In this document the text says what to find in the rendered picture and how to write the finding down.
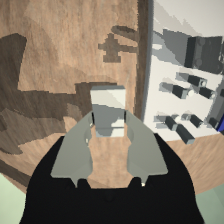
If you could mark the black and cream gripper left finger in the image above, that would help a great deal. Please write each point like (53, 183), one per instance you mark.
(68, 160)

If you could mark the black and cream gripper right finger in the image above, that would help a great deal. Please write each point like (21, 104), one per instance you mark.
(154, 161)

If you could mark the blue flat plate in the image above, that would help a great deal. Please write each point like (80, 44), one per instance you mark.
(220, 118)

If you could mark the grey fixture plate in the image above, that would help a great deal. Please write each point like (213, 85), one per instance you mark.
(170, 24)

